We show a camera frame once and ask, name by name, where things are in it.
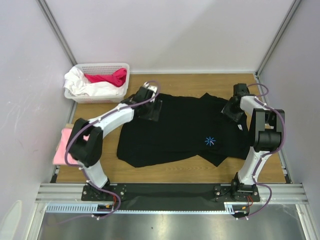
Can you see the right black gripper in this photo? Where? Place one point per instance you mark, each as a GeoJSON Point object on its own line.
{"type": "Point", "coordinates": [231, 111]}

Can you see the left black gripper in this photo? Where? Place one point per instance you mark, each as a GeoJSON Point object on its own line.
{"type": "Point", "coordinates": [153, 115]}

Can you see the black t-shirt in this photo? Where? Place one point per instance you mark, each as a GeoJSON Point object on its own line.
{"type": "Point", "coordinates": [187, 127]}

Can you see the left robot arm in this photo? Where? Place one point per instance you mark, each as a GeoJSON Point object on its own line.
{"type": "Point", "coordinates": [85, 144]}

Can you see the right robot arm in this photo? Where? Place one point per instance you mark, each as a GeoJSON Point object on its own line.
{"type": "Point", "coordinates": [267, 135]}

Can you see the magenta t-shirt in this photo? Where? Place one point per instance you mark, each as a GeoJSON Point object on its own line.
{"type": "Point", "coordinates": [117, 79]}

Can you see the white plastic laundry basket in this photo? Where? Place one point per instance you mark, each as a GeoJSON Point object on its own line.
{"type": "Point", "coordinates": [100, 69]}

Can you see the white t-shirt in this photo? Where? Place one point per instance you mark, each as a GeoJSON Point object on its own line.
{"type": "Point", "coordinates": [79, 85]}

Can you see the folded beige t-shirt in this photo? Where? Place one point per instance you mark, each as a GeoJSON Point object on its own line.
{"type": "Point", "coordinates": [69, 126]}

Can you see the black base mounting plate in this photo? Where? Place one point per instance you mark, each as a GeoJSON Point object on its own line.
{"type": "Point", "coordinates": [179, 196]}

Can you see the folded pink t-shirt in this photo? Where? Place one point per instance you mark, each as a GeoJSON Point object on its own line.
{"type": "Point", "coordinates": [59, 157]}

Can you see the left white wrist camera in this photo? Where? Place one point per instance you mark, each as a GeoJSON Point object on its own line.
{"type": "Point", "coordinates": [150, 86]}

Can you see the aluminium frame rail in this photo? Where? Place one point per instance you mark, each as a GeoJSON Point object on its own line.
{"type": "Point", "coordinates": [71, 192]}

